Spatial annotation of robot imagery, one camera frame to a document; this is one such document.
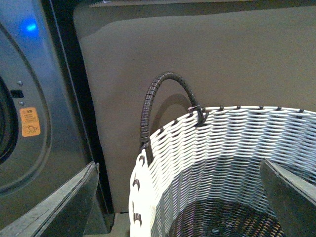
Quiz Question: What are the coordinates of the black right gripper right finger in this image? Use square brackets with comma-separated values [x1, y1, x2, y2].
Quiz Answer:
[260, 159, 316, 237]

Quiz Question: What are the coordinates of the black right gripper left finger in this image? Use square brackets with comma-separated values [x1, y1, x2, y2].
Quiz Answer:
[0, 162, 99, 237]

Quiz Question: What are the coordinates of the silver front-load washing machine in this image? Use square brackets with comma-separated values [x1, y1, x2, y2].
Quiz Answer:
[0, 0, 114, 235]

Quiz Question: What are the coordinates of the white woven laundry basket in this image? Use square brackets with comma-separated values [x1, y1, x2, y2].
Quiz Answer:
[129, 106, 316, 237]

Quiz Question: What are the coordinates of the orange warning sticker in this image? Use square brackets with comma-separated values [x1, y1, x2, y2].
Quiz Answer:
[19, 107, 41, 137]

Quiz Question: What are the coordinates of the dark wrapped basket handle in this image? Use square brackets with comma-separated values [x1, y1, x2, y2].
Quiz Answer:
[140, 72, 208, 165]

